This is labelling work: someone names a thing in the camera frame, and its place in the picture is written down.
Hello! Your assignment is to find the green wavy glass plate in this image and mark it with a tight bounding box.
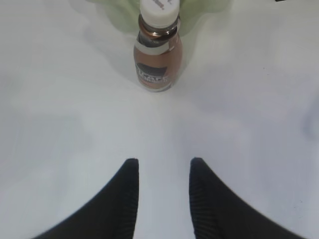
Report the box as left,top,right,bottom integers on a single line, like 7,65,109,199
90,0,233,36

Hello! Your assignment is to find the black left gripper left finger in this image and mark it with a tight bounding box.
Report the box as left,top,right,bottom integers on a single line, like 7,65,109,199
37,158,139,239

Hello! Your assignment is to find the brown plastic drink bottle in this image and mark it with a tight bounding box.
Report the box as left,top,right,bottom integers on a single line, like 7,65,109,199
134,0,182,92

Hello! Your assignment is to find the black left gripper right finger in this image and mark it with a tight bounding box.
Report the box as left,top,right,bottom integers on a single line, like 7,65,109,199
190,158,299,239

